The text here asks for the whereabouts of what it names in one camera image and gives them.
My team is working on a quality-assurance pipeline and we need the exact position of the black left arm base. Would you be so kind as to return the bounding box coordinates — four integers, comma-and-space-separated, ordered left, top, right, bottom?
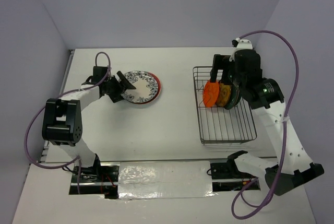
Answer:
79, 165, 120, 183

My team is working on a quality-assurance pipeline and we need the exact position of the aluminium table edge rail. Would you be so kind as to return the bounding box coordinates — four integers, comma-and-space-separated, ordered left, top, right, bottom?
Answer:
39, 50, 75, 163

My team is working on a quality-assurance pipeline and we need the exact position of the small yellow patterned plate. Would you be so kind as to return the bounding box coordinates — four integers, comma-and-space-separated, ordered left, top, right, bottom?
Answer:
216, 82, 231, 107

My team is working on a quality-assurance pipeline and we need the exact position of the large teal glazed plate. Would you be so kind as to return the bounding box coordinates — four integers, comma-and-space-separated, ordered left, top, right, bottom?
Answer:
224, 76, 241, 110

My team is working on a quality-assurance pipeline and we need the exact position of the blue floral pattern plate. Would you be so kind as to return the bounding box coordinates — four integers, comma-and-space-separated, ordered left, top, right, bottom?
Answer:
120, 70, 160, 104

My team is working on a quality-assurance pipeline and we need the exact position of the small orange plate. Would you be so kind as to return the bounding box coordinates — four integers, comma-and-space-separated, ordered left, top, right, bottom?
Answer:
202, 81, 219, 108

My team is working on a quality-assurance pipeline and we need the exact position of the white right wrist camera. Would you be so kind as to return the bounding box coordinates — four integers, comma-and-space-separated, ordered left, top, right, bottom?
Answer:
232, 38, 253, 51

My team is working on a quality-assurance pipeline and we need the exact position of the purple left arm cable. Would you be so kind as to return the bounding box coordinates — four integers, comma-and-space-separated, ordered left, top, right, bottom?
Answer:
24, 52, 112, 193

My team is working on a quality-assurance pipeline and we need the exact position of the silver foil tape sheet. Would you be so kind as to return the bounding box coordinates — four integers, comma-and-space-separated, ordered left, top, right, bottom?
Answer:
117, 161, 214, 200

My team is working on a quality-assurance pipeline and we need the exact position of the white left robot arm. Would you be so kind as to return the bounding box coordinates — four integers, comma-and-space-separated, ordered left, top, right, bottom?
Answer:
42, 66, 161, 182

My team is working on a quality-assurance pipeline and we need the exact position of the grey wire dish rack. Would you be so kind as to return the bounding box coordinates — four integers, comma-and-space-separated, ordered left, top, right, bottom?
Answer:
193, 66, 257, 145

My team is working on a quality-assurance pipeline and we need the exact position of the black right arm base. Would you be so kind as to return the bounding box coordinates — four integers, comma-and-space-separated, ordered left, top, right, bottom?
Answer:
206, 162, 255, 182

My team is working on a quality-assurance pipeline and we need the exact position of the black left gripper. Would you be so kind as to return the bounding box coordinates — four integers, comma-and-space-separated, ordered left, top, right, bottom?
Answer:
103, 71, 136, 103

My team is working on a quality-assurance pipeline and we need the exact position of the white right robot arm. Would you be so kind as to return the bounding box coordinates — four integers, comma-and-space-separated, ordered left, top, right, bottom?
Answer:
210, 49, 324, 196

